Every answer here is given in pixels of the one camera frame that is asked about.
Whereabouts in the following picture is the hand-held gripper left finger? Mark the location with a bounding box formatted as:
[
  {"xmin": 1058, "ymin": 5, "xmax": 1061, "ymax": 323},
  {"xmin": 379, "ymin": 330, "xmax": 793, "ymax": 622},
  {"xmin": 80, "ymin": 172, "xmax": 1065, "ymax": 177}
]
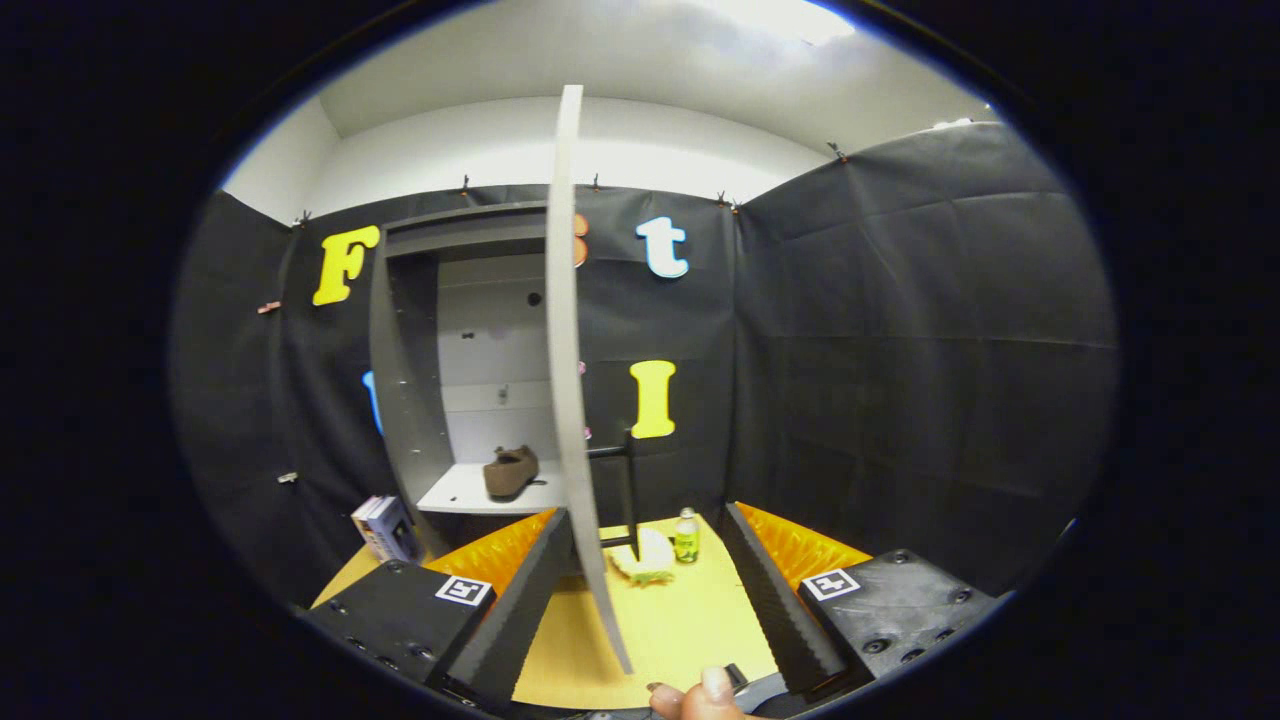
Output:
[{"xmin": 300, "ymin": 506, "xmax": 573, "ymax": 706}]

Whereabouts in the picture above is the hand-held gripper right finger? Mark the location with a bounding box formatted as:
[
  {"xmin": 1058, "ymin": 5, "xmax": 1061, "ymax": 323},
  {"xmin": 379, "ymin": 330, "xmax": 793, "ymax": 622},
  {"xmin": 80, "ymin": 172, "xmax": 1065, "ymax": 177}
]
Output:
[{"xmin": 720, "ymin": 502, "xmax": 1006, "ymax": 701}]

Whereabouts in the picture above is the brown fuzzy shoe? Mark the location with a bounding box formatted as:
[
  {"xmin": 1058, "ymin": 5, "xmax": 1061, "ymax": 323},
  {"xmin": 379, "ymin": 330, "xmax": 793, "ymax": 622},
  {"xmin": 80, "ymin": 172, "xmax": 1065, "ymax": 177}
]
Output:
[{"xmin": 483, "ymin": 445, "xmax": 546, "ymax": 501}]

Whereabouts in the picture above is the black door handle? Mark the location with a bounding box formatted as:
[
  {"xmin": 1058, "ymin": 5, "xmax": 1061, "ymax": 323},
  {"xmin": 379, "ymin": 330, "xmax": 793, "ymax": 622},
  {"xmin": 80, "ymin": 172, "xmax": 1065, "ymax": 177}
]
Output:
[{"xmin": 585, "ymin": 428, "xmax": 641, "ymax": 549}]

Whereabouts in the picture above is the grey shoe cabinet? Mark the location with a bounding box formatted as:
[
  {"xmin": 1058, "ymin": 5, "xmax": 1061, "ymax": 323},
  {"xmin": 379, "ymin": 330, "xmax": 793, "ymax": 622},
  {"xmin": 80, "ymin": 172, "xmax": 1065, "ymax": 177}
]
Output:
[{"xmin": 368, "ymin": 202, "xmax": 566, "ymax": 556}]

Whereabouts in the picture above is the beige shoe cabinet door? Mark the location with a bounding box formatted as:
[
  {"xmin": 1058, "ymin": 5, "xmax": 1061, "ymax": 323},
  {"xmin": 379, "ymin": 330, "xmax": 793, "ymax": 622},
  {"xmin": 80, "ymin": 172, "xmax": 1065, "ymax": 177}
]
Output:
[{"xmin": 545, "ymin": 85, "xmax": 634, "ymax": 676}]

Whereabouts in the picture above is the white cabinet shelf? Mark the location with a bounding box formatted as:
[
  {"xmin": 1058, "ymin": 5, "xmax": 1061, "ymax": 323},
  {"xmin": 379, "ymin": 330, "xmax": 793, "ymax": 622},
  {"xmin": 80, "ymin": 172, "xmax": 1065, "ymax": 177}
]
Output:
[{"xmin": 416, "ymin": 460, "xmax": 566, "ymax": 517}]

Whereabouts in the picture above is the pale yellow round plate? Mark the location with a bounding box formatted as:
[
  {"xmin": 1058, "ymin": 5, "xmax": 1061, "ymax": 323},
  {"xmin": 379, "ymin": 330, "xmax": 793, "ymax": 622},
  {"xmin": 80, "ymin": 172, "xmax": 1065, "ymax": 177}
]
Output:
[{"xmin": 610, "ymin": 527, "xmax": 677, "ymax": 586}]

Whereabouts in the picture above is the blue book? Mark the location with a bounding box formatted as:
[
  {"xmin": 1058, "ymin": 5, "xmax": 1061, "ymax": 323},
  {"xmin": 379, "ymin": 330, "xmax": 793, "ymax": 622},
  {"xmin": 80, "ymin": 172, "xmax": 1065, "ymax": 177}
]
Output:
[{"xmin": 365, "ymin": 497, "xmax": 421, "ymax": 563}]

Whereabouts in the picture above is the black backdrop cloth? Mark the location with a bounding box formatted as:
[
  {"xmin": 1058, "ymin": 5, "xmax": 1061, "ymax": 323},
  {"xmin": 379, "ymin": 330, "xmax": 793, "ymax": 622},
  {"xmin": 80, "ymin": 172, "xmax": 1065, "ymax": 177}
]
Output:
[{"xmin": 170, "ymin": 120, "xmax": 1116, "ymax": 611}]

